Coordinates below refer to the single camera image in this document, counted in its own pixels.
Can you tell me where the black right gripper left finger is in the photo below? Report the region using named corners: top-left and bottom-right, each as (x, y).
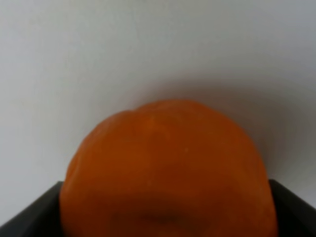
top-left (0, 182), bottom-right (64, 237)

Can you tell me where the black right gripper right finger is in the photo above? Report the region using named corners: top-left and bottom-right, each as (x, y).
top-left (269, 179), bottom-right (316, 237)

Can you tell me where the orange tangerine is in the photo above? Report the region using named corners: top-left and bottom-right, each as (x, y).
top-left (59, 100), bottom-right (278, 237)

